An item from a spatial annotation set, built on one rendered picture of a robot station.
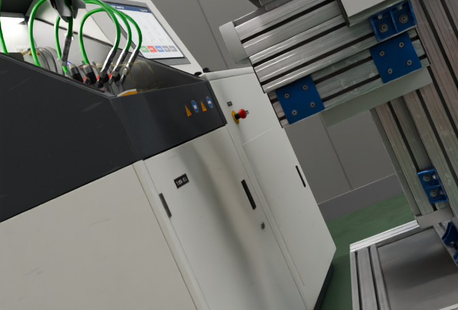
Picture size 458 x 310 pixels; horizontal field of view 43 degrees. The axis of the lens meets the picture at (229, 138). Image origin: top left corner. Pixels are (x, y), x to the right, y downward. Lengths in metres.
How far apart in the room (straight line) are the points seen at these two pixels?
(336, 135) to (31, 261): 2.40
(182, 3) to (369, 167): 1.52
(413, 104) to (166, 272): 0.72
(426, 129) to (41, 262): 1.02
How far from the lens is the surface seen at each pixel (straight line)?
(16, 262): 1.62
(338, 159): 3.64
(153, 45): 2.46
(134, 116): 1.44
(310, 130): 3.63
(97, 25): 2.19
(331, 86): 1.37
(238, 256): 1.68
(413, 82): 1.46
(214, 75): 2.09
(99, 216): 1.45
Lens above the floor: 0.78
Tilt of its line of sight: 1 degrees down
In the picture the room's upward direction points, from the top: 24 degrees counter-clockwise
